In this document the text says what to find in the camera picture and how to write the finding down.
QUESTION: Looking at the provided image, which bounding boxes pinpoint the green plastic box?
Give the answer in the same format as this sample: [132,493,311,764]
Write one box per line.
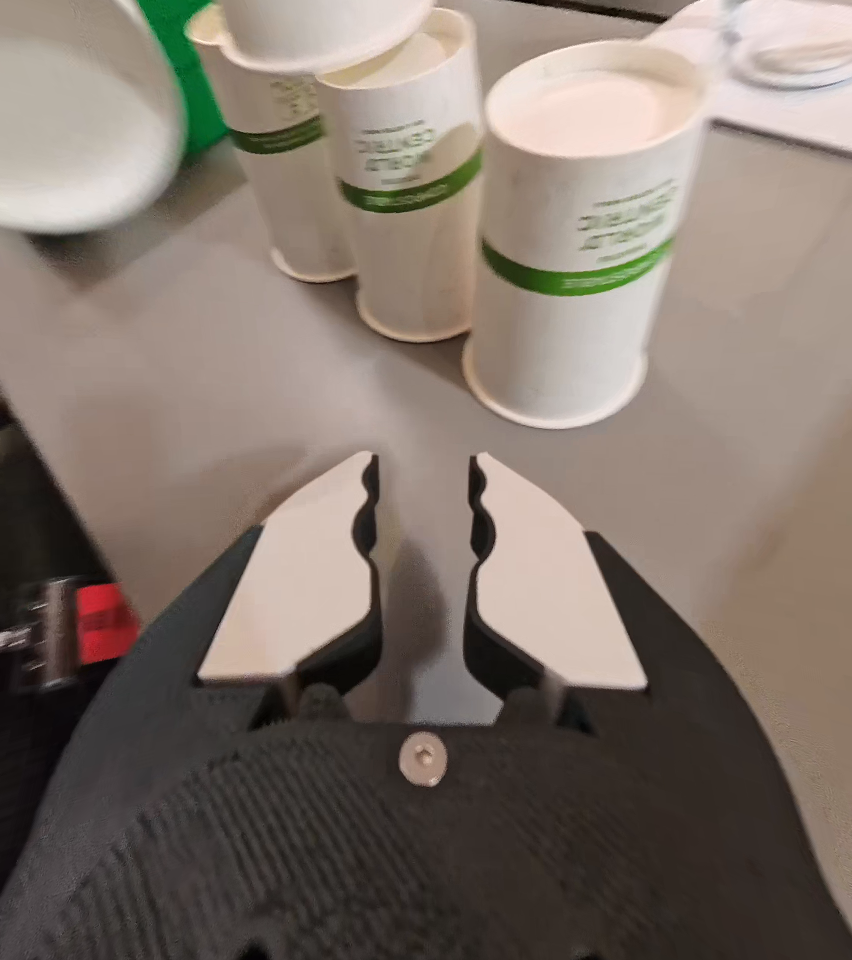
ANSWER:
[133,0,235,156]

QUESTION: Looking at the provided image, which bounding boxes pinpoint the wooden document stand white base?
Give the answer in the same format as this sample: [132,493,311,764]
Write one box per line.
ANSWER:
[647,0,852,165]

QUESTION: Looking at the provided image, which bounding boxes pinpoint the grey desk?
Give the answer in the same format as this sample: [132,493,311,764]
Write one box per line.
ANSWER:
[0,0,852,960]

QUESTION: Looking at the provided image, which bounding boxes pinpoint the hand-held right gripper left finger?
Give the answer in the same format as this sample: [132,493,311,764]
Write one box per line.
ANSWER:
[195,450,383,714]

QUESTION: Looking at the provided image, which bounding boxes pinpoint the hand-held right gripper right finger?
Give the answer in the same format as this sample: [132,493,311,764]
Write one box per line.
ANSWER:
[462,451,650,714]

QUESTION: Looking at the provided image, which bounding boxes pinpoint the red strap with metal buckle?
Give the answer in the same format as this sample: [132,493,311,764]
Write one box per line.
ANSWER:
[0,576,143,695]

